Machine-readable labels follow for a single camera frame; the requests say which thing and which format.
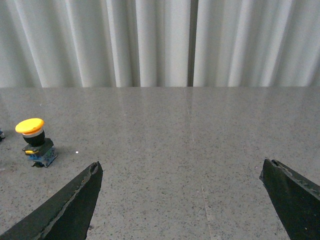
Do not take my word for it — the yellow mushroom push button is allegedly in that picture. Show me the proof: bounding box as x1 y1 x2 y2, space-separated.
15 117 58 168

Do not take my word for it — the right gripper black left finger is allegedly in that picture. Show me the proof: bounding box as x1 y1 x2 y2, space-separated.
0 161 103 240

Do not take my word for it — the white curtain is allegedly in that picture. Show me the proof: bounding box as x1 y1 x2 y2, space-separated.
0 0 320 88

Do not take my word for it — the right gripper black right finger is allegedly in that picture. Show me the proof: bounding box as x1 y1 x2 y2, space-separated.
259 159 320 240

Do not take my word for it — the green mushroom push button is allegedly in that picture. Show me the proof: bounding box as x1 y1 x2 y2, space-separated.
0 129 5 142

